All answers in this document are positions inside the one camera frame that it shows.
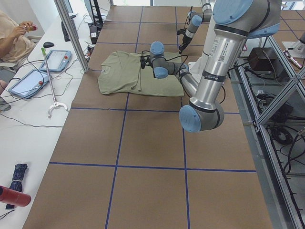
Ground near teach pendant tablet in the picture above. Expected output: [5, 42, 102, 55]
[8, 70, 49, 99]

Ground teach pendant tablet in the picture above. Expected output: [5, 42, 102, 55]
[8, 70, 49, 99]
[41, 48, 72, 73]

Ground aluminium frame post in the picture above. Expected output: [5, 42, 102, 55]
[54, 0, 89, 73]

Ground sage green long-sleeve shirt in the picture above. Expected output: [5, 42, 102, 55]
[98, 51, 184, 97]

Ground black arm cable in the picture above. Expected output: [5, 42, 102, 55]
[142, 50, 226, 103]

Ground seated person beige shirt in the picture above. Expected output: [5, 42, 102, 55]
[0, 9, 39, 113]

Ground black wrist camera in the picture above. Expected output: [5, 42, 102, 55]
[140, 56, 146, 69]
[176, 28, 186, 36]

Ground black box under frame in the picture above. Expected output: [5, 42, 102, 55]
[247, 47, 284, 74]

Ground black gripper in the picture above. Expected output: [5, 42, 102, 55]
[179, 35, 192, 53]
[144, 56, 152, 67]

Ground black keyboard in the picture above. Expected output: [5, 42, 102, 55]
[61, 19, 77, 42]

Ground white reacher grabber stick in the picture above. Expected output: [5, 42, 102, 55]
[41, 47, 69, 119]

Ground black computer mouse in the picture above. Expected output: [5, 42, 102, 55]
[43, 42, 54, 48]

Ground dark blue folded umbrella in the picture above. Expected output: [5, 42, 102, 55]
[5, 164, 28, 210]

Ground far teach pendant tablet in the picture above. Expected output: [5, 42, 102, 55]
[41, 48, 72, 73]

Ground red water bottle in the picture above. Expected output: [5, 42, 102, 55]
[0, 186, 31, 207]

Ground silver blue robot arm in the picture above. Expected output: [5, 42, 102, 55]
[140, 0, 282, 133]
[177, 0, 214, 54]

